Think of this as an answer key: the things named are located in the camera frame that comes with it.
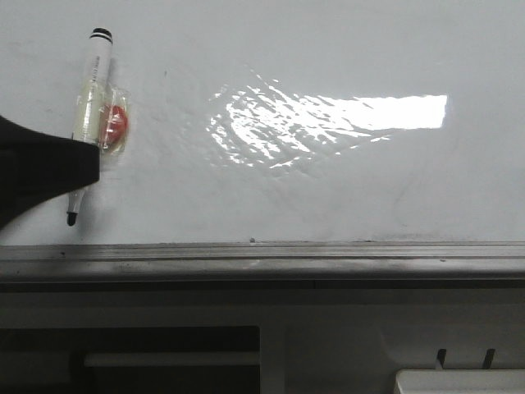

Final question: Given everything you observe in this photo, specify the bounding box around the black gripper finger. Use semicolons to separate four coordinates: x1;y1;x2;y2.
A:
1;117;100;227

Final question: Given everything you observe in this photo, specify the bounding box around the white black whiteboard marker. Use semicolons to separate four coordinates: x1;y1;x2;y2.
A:
66;27;115;227

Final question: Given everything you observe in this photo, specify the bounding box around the red magnet taped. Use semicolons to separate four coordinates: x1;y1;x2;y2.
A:
98;85;130;155

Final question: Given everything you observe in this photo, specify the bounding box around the white glossy whiteboard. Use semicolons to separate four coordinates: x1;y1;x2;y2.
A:
1;1;524;245

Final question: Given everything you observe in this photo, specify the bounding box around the grey aluminium whiteboard tray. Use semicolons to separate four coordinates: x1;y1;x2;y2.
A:
1;241;524;283

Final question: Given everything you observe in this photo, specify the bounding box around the white cabinet below board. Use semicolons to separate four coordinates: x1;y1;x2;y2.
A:
1;283;524;393

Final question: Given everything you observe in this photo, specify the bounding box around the white box lower right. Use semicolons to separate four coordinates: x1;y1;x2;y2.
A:
393;369;524;393

